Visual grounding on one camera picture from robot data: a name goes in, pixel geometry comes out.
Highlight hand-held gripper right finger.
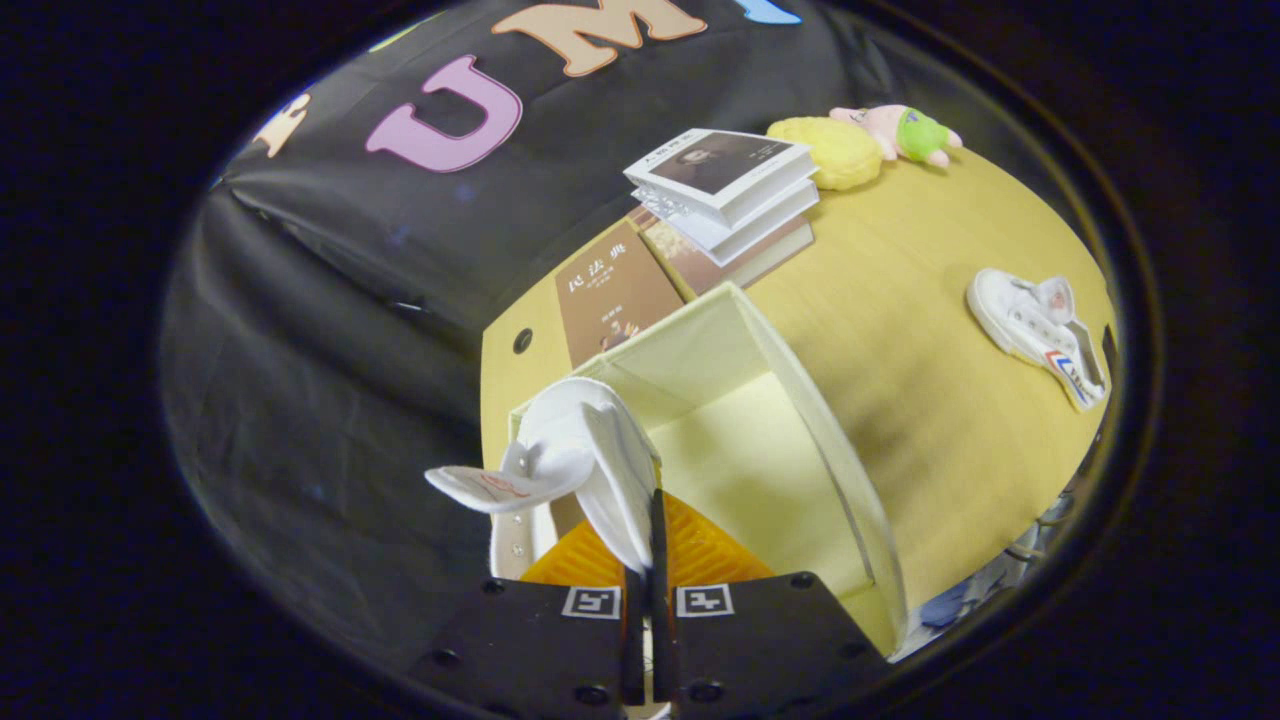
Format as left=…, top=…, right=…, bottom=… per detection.
left=650, top=488, right=891, bottom=720

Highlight white canvas shoe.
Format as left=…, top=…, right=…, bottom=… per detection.
left=424, top=377, right=663, bottom=581
left=966, top=267, right=1109, bottom=413

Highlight person's blue jeans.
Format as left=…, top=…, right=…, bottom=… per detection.
left=915, top=545, right=1041, bottom=633

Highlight white book with portrait cover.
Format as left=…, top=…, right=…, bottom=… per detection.
left=623, top=128, right=813, bottom=229

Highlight brown-covered thick book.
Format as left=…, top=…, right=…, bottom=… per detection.
left=640, top=212, right=816, bottom=296

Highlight yellow plush toy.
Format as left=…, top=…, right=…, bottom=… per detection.
left=767, top=116, right=884, bottom=191

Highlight pink and green plush toy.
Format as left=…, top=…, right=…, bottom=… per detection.
left=829, top=103, right=964, bottom=168

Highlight grey fabric storage box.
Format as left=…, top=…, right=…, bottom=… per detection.
left=505, top=281, right=909, bottom=658

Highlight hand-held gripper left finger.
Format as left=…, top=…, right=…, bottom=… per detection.
left=405, top=525, right=646, bottom=720

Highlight thin brown book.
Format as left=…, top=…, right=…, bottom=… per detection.
left=555, top=222, right=687, bottom=369

